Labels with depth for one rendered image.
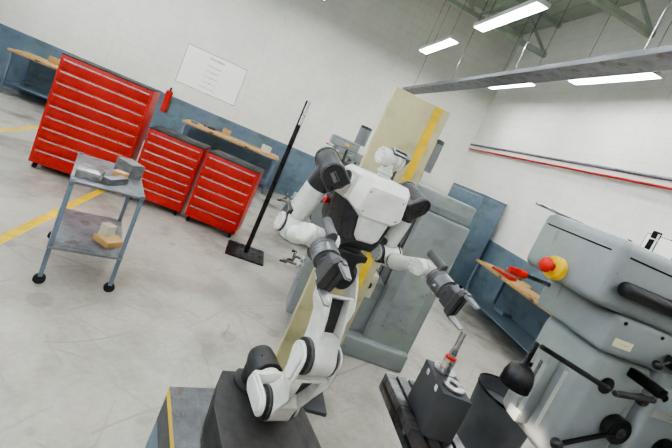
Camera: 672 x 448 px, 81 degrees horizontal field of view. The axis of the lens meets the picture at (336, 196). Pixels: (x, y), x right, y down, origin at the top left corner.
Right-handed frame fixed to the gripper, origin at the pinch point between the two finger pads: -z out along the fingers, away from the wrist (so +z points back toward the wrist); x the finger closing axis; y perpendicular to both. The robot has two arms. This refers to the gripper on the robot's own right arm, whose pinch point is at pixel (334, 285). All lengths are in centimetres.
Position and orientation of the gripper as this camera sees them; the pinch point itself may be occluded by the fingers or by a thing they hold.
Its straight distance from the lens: 114.6
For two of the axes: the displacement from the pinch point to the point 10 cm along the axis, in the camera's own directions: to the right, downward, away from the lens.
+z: -2.2, -5.0, 8.4
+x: 5.7, -7.7, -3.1
